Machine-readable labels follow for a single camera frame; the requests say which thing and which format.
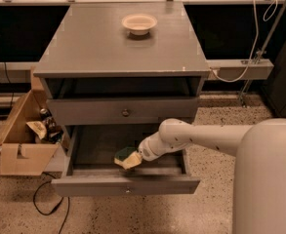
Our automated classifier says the dark bottle in box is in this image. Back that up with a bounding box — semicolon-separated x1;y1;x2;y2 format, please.
40;108;61;134

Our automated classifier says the grey drawer cabinet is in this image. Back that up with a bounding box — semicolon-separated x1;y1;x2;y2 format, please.
33;1;211;198

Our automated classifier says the grey open bottom drawer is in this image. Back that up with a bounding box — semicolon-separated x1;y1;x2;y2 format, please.
52;124;200;197

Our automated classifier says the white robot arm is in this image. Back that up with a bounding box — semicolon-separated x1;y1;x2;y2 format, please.
114;118;286;234

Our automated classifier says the crumpled snack wrapper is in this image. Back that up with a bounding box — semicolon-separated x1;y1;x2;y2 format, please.
26;121;47;139

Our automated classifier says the cardboard box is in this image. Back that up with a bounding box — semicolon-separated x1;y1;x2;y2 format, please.
0;66;65;176

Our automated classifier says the grey wall rail shelf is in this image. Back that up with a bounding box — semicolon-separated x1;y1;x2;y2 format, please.
207;58;273;81

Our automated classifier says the black floor cable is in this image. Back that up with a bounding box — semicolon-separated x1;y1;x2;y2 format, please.
32;172;71;234

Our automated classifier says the green and yellow sponge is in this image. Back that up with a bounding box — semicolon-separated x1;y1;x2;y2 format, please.
114;147;136;163

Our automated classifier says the metal tripod stand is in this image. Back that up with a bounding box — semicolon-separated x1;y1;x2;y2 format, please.
237;0;286;108

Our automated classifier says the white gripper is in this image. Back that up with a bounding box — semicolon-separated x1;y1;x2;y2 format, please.
114;133;182;170

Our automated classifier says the white bowl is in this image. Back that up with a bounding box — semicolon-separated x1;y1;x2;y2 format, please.
122;14;157;36

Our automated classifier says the grey closed middle drawer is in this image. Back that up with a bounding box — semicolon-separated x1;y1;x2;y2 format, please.
47;97;198;126

